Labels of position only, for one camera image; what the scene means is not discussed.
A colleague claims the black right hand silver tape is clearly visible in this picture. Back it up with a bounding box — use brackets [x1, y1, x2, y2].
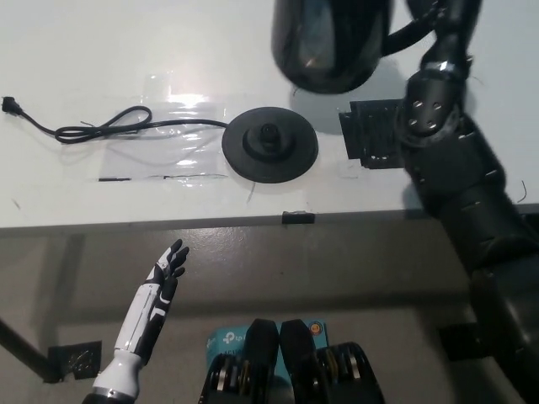
[403, 0, 485, 73]

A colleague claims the white and black left hand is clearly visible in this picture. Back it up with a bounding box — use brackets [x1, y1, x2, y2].
[113, 238, 190, 365]

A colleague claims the black electric kettle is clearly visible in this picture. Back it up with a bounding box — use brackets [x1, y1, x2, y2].
[271, 0, 441, 94]

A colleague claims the round black kettle base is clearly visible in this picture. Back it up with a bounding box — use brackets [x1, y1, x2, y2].
[221, 107, 319, 185]

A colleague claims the black tape patch with scribbles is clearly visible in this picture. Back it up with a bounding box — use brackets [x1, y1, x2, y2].
[47, 340, 103, 382]

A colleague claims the teal tp-link box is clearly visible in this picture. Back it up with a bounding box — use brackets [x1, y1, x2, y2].
[205, 320, 328, 386]

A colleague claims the black slanted table leg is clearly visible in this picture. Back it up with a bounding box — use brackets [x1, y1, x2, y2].
[0, 317, 54, 384]

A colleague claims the black tape square patch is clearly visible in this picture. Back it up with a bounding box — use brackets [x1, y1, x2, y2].
[339, 99, 408, 171]

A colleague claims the small black tape piece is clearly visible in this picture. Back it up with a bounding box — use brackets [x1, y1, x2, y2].
[281, 210, 316, 225]

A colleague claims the clear plastic film sheet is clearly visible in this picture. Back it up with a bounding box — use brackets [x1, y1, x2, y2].
[99, 75, 231, 183]

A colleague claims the black power cord with plug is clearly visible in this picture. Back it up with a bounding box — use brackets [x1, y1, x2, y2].
[2, 96, 228, 145]

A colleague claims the black table frame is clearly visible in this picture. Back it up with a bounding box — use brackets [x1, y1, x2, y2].
[437, 324, 481, 363]

